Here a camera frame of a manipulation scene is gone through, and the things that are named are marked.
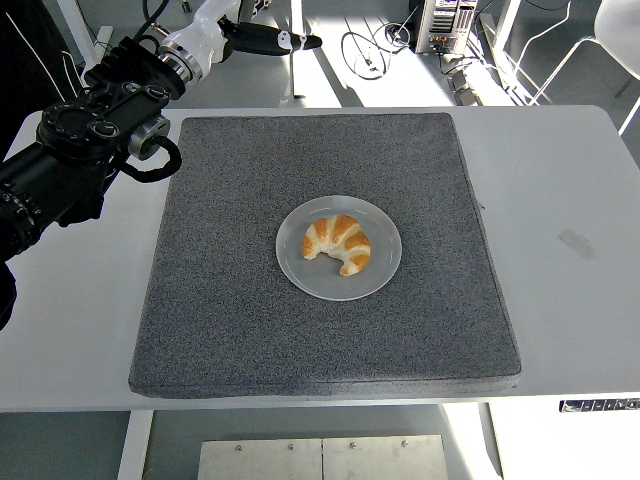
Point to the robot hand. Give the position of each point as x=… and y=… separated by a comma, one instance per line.
x=202, y=32

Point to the golden croissant bread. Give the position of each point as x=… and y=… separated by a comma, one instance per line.
x=345, y=235

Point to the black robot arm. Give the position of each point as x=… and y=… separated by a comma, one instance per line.
x=75, y=130

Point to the light grey round plate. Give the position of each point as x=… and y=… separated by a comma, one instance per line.
x=320, y=285

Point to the grey metal plate with screws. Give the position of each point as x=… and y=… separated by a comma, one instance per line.
x=320, y=460

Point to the black caster wheel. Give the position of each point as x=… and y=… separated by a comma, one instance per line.
x=186, y=6

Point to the white desk leg with foot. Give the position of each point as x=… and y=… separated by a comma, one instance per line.
x=82, y=40

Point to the person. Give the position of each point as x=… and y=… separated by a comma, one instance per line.
x=25, y=75

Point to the computer tower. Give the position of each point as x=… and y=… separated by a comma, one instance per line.
x=445, y=25

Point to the white power strip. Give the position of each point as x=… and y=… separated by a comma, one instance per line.
x=462, y=87

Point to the grey speckled mat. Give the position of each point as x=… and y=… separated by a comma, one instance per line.
x=300, y=340

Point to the white chair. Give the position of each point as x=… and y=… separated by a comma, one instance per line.
x=617, y=30

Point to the white table leg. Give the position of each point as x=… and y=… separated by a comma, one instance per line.
x=134, y=445

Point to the clear tape piece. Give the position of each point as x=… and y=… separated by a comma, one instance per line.
x=575, y=244

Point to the table height control panel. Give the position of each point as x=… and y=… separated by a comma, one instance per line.
x=600, y=405

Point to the white upright post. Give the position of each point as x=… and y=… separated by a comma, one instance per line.
x=296, y=75

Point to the white desk frame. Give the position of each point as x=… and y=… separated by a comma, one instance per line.
x=506, y=25

